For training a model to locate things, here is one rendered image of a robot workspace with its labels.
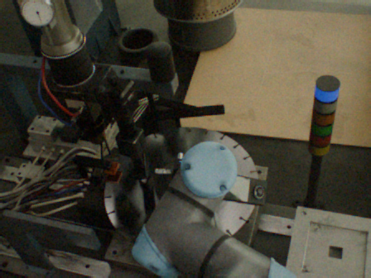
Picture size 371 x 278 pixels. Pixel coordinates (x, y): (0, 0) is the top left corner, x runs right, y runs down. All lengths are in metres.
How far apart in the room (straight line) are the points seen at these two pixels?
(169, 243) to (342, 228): 0.50
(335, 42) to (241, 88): 0.37
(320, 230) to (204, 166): 0.46
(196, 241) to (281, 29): 1.20
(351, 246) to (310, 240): 0.08
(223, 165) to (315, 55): 1.04
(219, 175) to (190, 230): 0.08
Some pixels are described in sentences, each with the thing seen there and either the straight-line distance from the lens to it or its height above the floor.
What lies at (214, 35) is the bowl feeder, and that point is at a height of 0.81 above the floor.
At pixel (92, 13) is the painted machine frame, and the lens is 1.05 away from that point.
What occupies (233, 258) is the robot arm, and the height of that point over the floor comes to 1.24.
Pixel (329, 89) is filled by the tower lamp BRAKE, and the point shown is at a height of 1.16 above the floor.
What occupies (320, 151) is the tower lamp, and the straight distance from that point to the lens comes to 1.06.
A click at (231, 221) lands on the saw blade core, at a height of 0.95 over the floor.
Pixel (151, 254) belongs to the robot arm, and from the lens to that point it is 0.66.
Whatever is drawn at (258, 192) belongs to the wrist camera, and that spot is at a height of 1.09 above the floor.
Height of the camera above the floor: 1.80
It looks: 49 degrees down
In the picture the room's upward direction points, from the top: 9 degrees counter-clockwise
